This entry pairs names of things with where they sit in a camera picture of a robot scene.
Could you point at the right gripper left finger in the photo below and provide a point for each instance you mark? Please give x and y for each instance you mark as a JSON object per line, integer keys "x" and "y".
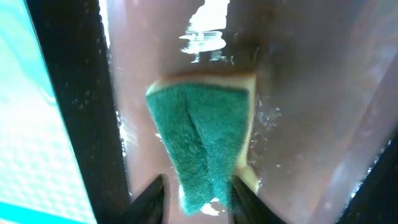
{"x": 151, "y": 206}

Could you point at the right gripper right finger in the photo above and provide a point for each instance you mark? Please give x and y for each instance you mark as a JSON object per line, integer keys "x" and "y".
{"x": 248, "y": 208}

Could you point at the green and yellow sponge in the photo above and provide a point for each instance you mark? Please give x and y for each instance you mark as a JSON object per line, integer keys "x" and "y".
{"x": 205, "y": 122}

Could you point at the black water tray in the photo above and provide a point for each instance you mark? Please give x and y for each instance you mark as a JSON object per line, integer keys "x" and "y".
{"x": 324, "y": 141}

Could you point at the teal plastic tray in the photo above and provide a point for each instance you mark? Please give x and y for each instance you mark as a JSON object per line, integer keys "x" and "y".
{"x": 40, "y": 177}

